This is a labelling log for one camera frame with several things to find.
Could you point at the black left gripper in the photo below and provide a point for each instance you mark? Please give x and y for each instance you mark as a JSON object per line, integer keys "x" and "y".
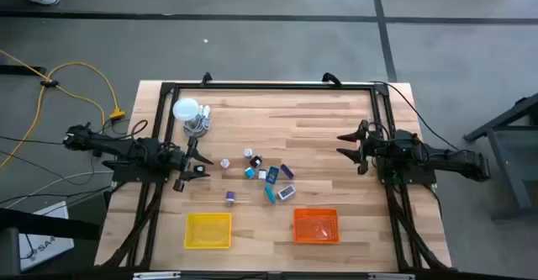
{"x": 180, "y": 162}

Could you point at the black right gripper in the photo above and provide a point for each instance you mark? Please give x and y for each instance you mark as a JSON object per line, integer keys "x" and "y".
{"x": 376, "y": 151}

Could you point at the pink white cube charger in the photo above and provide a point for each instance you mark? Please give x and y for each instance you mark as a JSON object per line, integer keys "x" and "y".
{"x": 225, "y": 163}

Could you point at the purple charger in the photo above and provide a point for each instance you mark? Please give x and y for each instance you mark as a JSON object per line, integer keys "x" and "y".
{"x": 230, "y": 196}

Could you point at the teal charger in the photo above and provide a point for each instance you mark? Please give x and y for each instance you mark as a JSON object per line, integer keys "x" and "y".
{"x": 250, "y": 172}

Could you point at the black cube charger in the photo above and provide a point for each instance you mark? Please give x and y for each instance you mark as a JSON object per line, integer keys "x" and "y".
{"x": 256, "y": 161}

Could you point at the dark blue purple block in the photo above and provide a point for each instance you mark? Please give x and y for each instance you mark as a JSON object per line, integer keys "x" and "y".
{"x": 287, "y": 171}

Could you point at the teal rectangular bar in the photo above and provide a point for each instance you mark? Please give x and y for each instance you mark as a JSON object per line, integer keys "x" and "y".
{"x": 269, "y": 194}

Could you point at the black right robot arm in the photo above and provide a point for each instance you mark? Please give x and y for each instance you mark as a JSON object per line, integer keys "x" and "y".
{"x": 454, "y": 160}

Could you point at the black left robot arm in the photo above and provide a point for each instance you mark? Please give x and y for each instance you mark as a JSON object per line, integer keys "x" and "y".
{"x": 113, "y": 145}

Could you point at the white globe desk lamp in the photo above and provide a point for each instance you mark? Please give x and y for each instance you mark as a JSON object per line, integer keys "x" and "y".
{"x": 186, "y": 109}

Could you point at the yellow plastic basket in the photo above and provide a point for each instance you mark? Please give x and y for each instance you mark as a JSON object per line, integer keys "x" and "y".
{"x": 208, "y": 230}

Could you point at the orange plastic basket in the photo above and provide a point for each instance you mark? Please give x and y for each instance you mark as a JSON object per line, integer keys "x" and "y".
{"x": 316, "y": 226}

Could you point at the black side table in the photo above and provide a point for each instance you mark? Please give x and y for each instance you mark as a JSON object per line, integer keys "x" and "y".
{"x": 504, "y": 158}

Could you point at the black beam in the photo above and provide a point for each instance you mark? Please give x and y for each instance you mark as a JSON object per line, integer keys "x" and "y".
{"x": 50, "y": 225}

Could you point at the white printed box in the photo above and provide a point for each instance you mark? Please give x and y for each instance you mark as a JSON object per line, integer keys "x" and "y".
{"x": 42, "y": 242}

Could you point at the black floor bar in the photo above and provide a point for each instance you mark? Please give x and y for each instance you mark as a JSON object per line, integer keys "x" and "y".
{"x": 21, "y": 70}

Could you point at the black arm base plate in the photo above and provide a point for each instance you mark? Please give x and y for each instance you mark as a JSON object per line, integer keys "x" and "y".
{"x": 126, "y": 176}
{"x": 414, "y": 178}

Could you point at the black frame clamp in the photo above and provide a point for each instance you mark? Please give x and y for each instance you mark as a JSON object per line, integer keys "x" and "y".
{"x": 332, "y": 78}
{"x": 206, "y": 78}

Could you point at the black aluminium frame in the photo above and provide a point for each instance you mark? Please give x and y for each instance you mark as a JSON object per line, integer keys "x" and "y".
{"x": 273, "y": 86}

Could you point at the silver metal bracket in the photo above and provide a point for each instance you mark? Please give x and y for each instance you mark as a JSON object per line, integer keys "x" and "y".
{"x": 391, "y": 276}
{"x": 156, "y": 276}

